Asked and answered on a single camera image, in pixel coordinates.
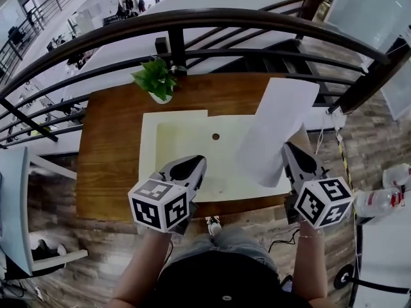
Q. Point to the person's blue jeans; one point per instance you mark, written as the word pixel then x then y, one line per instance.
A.
pixel 231 242

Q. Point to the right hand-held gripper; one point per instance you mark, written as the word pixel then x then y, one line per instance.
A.
pixel 321 201

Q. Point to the dark metal railing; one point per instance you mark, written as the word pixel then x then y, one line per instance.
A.
pixel 180 40

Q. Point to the person's white shoe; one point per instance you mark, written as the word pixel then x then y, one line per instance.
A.
pixel 213 225

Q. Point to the dark smartphone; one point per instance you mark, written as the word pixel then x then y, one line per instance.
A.
pixel 287 283

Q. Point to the black caster wheel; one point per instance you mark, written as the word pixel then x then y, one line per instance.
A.
pixel 343 277

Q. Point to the white plastic bag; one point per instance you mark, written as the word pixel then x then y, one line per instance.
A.
pixel 398 175

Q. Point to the green potted plant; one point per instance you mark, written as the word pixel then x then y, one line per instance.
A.
pixel 155 79

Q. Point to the white sheet of paper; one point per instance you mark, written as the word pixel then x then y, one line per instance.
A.
pixel 276 130

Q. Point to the shallow white cardboard box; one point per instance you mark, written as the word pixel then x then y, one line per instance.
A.
pixel 192 136

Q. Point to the person's black shirt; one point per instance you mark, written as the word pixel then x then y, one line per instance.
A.
pixel 218 281

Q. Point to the frosted glass panel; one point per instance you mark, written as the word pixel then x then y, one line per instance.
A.
pixel 363 8

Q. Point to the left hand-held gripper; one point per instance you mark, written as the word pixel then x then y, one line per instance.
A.
pixel 160 204

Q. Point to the person's left forearm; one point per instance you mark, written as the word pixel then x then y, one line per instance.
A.
pixel 144 261

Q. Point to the white power adapter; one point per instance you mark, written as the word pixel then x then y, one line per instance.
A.
pixel 337 117

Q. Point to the person's right forearm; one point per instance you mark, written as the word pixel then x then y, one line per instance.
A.
pixel 309 265

